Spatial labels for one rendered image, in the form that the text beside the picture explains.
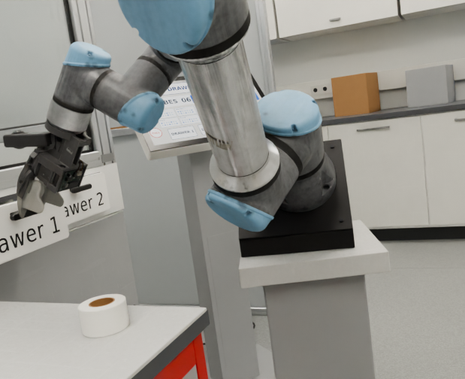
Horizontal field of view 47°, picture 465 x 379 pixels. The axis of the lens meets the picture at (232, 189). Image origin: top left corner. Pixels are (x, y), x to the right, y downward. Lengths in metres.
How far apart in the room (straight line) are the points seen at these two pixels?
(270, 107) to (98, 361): 0.50
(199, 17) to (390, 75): 3.86
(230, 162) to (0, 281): 0.71
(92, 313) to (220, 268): 1.20
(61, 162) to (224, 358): 1.23
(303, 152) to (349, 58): 3.58
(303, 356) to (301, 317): 0.08
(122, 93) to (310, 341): 0.60
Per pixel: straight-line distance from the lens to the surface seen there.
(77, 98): 0.99
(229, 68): 0.67
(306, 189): 1.04
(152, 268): 3.03
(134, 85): 0.94
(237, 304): 2.03
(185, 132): 1.77
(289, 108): 0.94
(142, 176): 2.92
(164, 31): 0.60
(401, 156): 3.75
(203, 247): 1.92
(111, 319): 0.80
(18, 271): 1.36
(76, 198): 1.49
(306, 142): 0.93
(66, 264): 1.48
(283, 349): 1.11
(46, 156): 1.05
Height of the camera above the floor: 1.05
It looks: 8 degrees down
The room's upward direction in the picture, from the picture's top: 8 degrees counter-clockwise
